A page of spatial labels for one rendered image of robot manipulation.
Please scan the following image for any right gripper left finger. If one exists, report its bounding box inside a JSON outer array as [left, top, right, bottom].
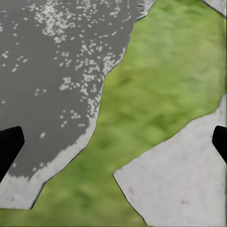
[[0, 126, 25, 182]]

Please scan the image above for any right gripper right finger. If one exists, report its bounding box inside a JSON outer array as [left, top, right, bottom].
[[212, 126, 227, 164]]

